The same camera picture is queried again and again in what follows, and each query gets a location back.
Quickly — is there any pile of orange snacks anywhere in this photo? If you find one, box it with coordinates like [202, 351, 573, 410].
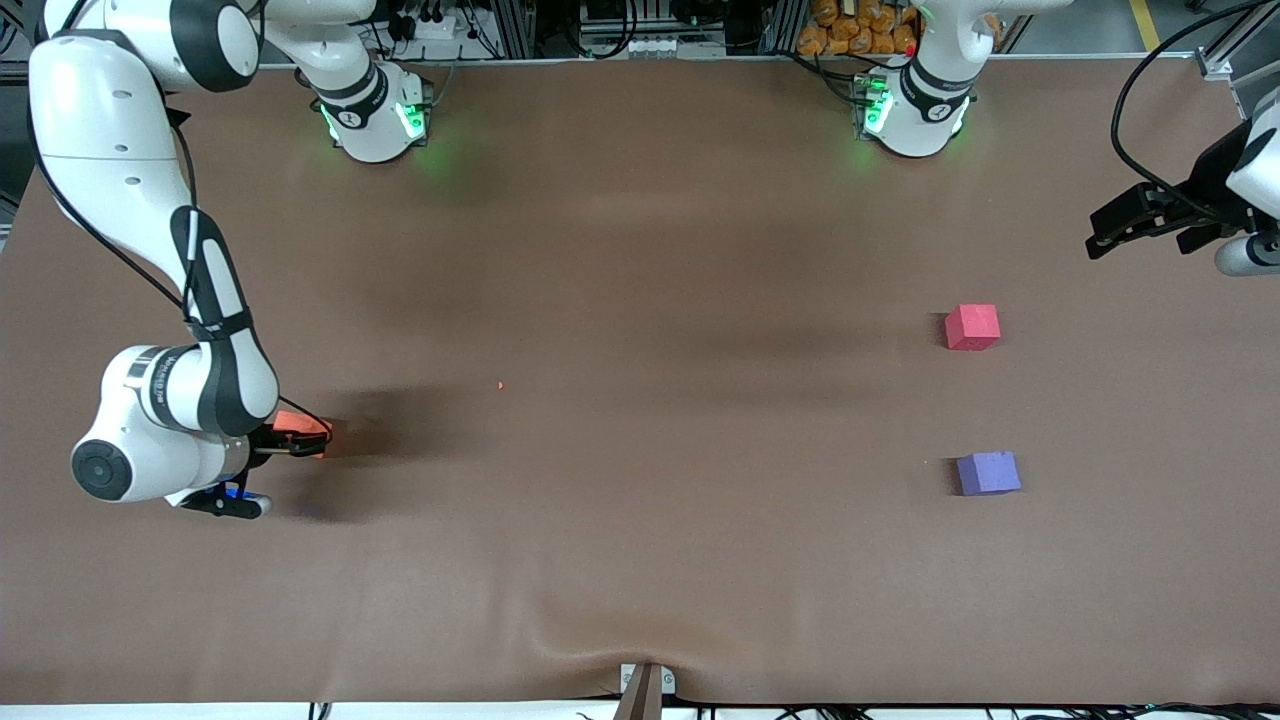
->
[797, 0, 921, 58]

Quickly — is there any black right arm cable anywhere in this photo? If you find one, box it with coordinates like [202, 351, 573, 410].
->
[30, 100, 336, 461]

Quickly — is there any purple foam block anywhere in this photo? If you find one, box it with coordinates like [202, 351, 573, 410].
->
[955, 451, 1023, 498]

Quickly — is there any red foam block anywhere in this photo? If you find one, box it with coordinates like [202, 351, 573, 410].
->
[944, 304, 1002, 352]

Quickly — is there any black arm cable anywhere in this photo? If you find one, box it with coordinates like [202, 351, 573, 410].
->
[1110, 0, 1280, 216]
[30, 100, 336, 461]

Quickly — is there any orange foam block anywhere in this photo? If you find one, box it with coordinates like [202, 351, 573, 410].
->
[275, 410, 334, 460]

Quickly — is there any white power strip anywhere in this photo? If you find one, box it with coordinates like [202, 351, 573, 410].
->
[385, 0, 463, 43]

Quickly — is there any aluminium frame profile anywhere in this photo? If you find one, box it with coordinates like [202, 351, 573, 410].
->
[1200, 0, 1280, 73]

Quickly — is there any brown table mat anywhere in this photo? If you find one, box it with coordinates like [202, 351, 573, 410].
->
[0, 55, 1280, 706]

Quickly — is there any metal clamp bracket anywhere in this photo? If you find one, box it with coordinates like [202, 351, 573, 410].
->
[615, 662, 678, 720]

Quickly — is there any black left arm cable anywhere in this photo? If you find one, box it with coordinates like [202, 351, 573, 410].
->
[1110, 0, 1280, 216]

